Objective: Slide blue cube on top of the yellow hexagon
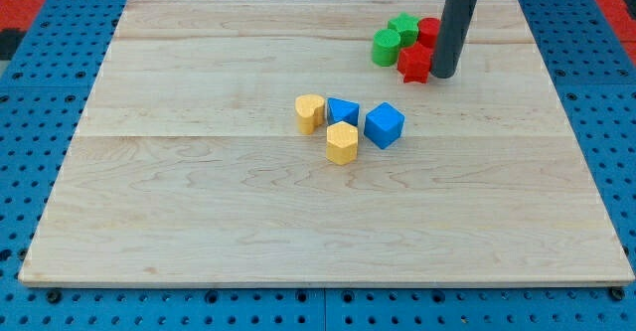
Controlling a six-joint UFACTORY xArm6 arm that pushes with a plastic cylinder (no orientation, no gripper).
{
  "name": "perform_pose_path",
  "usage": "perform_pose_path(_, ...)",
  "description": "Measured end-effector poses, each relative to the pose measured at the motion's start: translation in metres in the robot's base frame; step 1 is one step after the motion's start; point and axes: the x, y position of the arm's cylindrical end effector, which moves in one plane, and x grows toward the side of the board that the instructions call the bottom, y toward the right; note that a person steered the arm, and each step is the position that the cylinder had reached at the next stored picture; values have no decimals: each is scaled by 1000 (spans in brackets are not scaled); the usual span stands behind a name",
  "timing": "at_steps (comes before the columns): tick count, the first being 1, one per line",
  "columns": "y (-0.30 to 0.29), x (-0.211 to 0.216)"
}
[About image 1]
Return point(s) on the yellow heart block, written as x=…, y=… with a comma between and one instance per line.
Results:
x=310, y=112

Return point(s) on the red cylinder block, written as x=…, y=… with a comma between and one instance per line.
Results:
x=428, y=29

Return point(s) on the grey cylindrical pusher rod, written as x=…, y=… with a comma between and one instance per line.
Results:
x=454, y=24

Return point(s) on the blue cube block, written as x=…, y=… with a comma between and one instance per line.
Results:
x=383, y=125

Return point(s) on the yellow hexagon block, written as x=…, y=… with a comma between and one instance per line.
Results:
x=342, y=143

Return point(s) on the green star block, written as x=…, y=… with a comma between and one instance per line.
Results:
x=406, y=26

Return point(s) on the red star block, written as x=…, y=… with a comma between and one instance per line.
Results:
x=414, y=63

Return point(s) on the blue triangle block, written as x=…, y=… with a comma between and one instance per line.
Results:
x=339, y=110

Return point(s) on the green cylinder block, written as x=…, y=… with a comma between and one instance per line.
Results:
x=385, y=49

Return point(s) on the light wooden board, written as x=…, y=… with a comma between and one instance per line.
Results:
x=187, y=168

